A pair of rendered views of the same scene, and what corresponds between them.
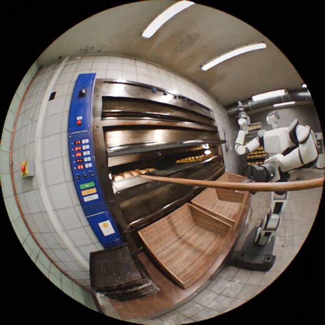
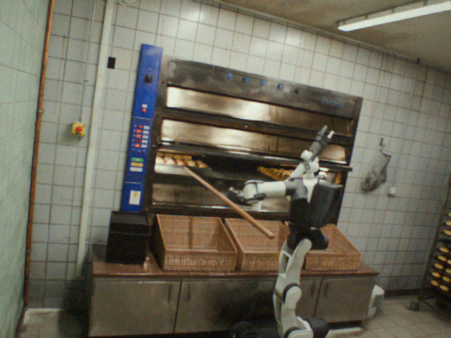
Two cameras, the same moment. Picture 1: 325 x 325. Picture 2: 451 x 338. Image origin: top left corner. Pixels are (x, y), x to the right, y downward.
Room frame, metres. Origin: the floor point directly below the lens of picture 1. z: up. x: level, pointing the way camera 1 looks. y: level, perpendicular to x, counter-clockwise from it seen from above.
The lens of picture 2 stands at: (-2.20, -0.87, 1.73)
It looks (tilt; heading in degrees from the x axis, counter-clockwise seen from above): 8 degrees down; 13
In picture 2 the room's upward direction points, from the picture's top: 9 degrees clockwise
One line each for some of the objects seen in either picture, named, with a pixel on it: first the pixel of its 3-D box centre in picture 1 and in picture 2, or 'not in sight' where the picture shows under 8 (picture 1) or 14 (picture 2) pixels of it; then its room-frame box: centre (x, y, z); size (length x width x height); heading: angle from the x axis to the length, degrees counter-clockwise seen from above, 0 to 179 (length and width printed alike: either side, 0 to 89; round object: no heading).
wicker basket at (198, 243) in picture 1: (188, 239); (194, 241); (0.51, -0.08, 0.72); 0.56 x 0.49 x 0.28; 125
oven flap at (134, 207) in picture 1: (198, 178); (252, 200); (1.06, -0.39, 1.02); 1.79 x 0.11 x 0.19; 125
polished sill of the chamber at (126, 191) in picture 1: (195, 166); (254, 184); (1.08, -0.38, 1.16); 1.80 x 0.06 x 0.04; 125
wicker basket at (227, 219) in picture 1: (221, 203); (262, 243); (0.85, -0.57, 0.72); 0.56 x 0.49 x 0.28; 126
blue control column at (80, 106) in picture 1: (101, 188); (123, 163); (1.22, 1.00, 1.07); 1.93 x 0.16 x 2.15; 35
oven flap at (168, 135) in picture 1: (191, 135); (262, 142); (1.06, -0.39, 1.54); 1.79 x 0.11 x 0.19; 125
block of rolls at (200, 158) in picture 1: (194, 158); (288, 175); (1.75, -0.62, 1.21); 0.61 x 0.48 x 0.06; 35
